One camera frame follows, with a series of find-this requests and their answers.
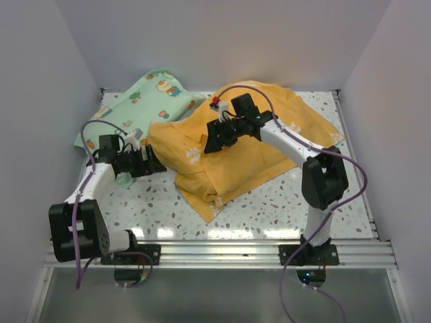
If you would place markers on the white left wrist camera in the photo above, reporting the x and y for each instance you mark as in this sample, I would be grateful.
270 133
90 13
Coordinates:
134 136

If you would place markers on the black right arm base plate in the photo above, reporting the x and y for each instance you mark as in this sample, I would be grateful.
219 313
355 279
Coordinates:
309 256

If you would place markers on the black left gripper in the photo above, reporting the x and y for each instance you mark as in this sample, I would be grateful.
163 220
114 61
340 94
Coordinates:
151 165

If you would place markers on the aluminium mounting rail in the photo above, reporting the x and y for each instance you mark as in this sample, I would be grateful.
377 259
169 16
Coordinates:
265 253

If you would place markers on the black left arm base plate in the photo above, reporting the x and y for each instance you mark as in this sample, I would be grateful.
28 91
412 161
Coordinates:
145 254

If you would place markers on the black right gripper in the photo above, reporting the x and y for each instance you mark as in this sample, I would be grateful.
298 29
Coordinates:
215 128

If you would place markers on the orange mickey mouse pillowcase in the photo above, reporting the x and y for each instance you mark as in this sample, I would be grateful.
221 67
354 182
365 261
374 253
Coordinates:
209 181

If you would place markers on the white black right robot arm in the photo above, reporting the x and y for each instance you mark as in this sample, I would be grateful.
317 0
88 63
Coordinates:
324 178

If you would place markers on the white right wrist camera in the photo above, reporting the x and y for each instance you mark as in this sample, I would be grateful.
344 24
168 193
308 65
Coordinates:
221 107

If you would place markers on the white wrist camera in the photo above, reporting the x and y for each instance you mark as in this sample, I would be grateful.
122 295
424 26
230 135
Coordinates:
134 136
221 107

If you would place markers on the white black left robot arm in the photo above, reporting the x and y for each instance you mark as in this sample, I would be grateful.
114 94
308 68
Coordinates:
78 229

